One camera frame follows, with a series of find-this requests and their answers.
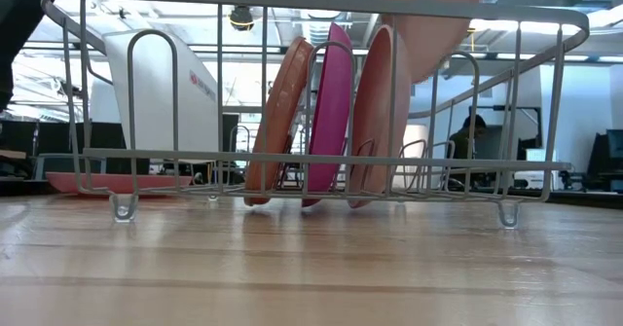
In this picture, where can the black overhead camera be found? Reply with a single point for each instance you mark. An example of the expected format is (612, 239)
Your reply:
(241, 17)

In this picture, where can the orange round plate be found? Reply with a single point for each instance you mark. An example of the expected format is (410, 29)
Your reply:
(280, 117)

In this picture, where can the small white box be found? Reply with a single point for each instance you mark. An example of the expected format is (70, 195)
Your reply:
(535, 154)

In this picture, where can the white cylindrical tank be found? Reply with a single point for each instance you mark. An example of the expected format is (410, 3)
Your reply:
(99, 104)

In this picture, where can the black office partition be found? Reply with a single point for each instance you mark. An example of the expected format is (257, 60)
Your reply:
(53, 141)

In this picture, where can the person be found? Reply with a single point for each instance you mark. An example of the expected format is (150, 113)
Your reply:
(461, 143)

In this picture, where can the grey storage box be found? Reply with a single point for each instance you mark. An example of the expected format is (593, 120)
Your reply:
(53, 166)

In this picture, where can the magenta round plate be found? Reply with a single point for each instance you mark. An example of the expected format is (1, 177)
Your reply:
(331, 112)

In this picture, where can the translucent white cutlery holder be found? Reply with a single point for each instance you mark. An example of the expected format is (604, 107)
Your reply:
(151, 97)

